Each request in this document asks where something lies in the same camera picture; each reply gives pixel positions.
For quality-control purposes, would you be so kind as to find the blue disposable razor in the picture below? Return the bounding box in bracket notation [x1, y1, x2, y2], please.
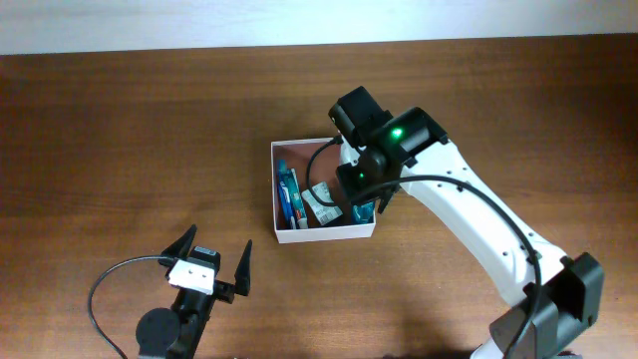
[277, 181, 291, 229]

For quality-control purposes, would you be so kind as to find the green toothpaste tube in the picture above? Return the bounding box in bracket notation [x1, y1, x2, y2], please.
[287, 169, 308, 229]

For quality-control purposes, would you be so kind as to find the white green packet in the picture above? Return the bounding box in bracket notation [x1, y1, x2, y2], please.
[302, 181, 343, 226]

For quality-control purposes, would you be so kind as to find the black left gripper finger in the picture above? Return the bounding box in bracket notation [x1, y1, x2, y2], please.
[161, 224, 197, 259]
[234, 239, 252, 296]

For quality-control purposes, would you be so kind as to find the pink open cardboard box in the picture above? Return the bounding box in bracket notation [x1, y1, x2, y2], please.
[270, 138, 377, 244]

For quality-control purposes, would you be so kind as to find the teal mouthwash bottle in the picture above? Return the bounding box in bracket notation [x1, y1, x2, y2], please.
[351, 201, 375, 224]

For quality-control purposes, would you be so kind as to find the blue white toothbrush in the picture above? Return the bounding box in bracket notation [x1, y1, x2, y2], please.
[277, 160, 296, 229]

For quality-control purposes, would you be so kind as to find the clear purple spray bottle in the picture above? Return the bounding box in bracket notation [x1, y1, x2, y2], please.
[339, 143, 360, 167]

